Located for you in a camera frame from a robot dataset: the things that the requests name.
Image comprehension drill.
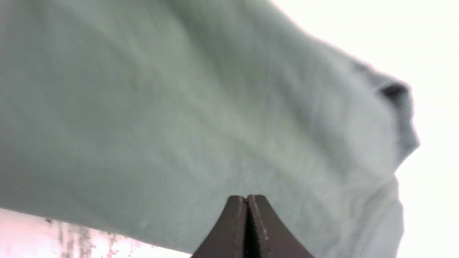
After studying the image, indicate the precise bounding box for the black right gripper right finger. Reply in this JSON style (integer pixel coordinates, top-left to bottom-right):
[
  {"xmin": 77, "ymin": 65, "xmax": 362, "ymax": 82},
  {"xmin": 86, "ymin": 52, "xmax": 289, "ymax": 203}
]
[{"xmin": 246, "ymin": 195, "xmax": 313, "ymax": 258}]

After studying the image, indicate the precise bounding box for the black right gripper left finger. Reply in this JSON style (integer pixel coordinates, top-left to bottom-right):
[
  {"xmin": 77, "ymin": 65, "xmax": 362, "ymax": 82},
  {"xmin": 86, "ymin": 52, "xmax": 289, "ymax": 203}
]
[{"xmin": 192, "ymin": 196, "xmax": 247, "ymax": 258}]

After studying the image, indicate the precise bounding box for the green long sleeve shirt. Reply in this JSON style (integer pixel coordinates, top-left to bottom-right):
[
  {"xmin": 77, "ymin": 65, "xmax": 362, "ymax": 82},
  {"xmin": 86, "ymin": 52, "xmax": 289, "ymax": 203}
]
[{"xmin": 0, "ymin": 0, "xmax": 418, "ymax": 258}]

